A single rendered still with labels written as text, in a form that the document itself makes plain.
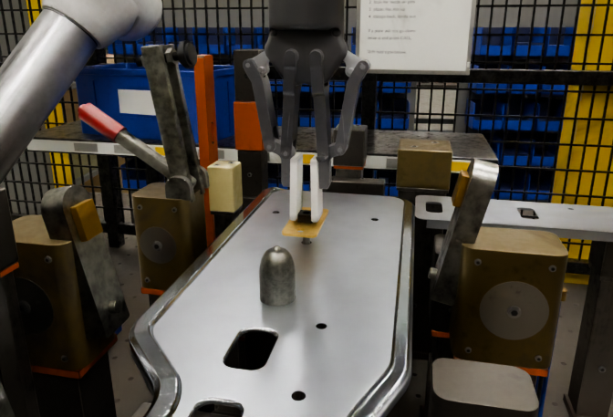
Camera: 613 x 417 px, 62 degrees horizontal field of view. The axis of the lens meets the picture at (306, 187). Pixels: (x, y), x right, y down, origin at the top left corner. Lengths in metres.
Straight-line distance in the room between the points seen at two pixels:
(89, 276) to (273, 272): 0.15
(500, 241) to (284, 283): 0.20
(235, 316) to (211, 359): 0.06
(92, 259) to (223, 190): 0.24
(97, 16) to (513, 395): 0.83
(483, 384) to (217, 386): 0.19
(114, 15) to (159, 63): 0.42
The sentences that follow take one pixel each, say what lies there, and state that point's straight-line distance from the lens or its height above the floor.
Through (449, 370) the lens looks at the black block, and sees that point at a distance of 0.41.
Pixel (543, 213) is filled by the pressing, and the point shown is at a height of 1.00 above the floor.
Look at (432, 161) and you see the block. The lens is 0.78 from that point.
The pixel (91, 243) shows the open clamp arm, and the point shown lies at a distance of 0.46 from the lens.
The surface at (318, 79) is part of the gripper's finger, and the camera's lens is 0.51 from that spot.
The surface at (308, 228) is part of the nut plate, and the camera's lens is 0.55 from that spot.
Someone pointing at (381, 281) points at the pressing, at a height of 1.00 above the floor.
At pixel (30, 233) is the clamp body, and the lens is 0.48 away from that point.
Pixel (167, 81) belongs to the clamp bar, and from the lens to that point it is 0.57.
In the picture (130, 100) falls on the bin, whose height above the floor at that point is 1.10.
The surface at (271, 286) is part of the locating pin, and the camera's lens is 0.45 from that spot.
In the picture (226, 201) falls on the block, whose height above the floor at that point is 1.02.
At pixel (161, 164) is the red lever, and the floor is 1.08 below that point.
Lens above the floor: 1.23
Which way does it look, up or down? 17 degrees down
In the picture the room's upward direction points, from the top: straight up
